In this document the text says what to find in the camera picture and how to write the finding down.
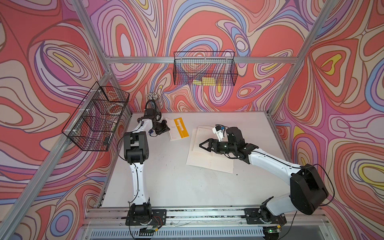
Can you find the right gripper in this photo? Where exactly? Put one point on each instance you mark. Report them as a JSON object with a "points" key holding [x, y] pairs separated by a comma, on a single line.
{"points": [[215, 142]]}

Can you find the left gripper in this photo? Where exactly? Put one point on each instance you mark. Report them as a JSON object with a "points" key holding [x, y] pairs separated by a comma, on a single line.
{"points": [[164, 128]]}

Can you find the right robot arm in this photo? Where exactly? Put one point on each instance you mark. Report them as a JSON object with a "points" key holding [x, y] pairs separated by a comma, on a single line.
{"points": [[307, 189]]}

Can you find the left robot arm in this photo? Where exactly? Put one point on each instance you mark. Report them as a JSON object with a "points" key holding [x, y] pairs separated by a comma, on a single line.
{"points": [[136, 151]]}

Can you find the mesh pencil cup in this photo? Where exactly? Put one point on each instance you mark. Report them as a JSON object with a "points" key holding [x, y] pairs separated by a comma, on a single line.
{"points": [[153, 97]]}

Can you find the yellow sticky notes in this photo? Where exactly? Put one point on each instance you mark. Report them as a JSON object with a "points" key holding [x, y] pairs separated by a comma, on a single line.
{"points": [[205, 81]]}

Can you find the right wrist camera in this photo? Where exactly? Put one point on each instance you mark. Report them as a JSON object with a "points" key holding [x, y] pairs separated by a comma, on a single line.
{"points": [[219, 130]]}

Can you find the back wire basket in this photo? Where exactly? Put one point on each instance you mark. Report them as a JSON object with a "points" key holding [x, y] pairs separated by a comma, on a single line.
{"points": [[193, 65]]}

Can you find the wire basket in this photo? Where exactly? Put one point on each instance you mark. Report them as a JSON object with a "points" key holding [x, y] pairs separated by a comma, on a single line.
{"points": [[193, 65], [95, 121]]}

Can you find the left wire basket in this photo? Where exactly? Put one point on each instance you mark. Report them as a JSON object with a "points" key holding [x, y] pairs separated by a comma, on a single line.
{"points": [[95, 121]]}

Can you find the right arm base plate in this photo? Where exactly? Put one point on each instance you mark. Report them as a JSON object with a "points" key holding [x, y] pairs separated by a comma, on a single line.
{"points": [[256, 216]]}

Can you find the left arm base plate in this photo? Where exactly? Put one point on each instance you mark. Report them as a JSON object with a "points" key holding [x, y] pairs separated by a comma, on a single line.
{"points": [[156, 217]]}

